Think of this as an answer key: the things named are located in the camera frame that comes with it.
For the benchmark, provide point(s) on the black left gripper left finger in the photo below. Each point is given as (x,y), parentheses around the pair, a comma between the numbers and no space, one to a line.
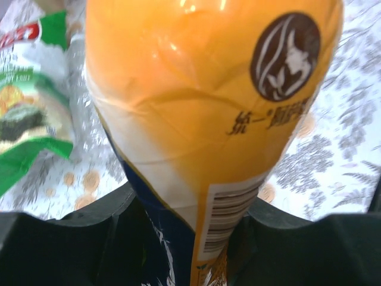
(109,242)

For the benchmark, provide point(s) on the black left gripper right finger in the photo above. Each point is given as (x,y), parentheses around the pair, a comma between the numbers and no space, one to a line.
(272,247)

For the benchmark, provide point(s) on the orange milk tea bottle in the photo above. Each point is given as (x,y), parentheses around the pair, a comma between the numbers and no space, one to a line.
(199,100)

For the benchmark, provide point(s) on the floral table mat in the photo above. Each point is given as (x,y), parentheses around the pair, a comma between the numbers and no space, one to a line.
(332,165)

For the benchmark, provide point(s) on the green chips bag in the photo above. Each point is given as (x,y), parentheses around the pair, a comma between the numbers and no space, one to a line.
(35,110)

